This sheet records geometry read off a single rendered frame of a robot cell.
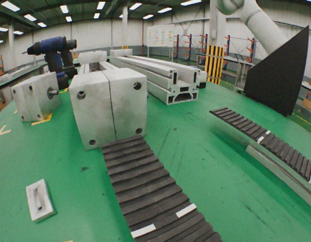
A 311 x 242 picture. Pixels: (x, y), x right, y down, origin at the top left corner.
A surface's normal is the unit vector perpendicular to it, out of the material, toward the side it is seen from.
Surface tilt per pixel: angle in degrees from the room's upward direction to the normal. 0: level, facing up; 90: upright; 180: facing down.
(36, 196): 0
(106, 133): 90
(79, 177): 0
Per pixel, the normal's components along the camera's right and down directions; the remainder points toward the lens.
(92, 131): 0.46, 0.46
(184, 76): -0.89, 0.21
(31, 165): 0.03, -0.86
